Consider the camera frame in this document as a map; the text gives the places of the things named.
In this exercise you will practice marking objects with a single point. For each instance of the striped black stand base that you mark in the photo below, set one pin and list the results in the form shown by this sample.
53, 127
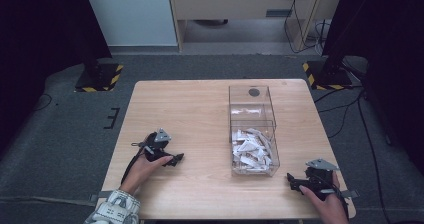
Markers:
328, 75
99, 78

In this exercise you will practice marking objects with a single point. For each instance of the clear plastic box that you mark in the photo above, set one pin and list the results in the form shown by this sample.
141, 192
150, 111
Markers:
252, 130

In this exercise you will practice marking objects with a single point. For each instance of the white panel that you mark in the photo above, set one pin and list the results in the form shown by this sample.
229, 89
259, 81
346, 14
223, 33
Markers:
130, 14

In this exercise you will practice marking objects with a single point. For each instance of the white packets in box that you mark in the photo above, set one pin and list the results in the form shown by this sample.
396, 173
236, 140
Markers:
251, 152

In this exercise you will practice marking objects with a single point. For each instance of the person's right hand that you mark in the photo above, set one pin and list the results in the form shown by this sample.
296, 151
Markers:
325, 206

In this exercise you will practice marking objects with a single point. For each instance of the light wooden cabinet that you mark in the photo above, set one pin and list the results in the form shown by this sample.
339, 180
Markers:
240, 4

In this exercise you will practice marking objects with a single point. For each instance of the dark round table grommet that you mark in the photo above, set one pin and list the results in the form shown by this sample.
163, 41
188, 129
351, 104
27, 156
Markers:
254, 92

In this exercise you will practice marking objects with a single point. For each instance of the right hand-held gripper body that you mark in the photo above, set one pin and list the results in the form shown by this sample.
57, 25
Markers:
320, 179

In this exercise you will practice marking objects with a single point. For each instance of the person's left hand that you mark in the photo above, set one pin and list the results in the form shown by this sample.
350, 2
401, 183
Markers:
144, 171

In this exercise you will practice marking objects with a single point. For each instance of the black curtain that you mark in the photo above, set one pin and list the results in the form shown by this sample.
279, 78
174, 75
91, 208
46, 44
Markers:
383, 34
43, 30

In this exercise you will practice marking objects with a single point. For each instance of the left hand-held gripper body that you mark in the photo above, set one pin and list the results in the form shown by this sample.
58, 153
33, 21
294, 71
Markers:
156, 146

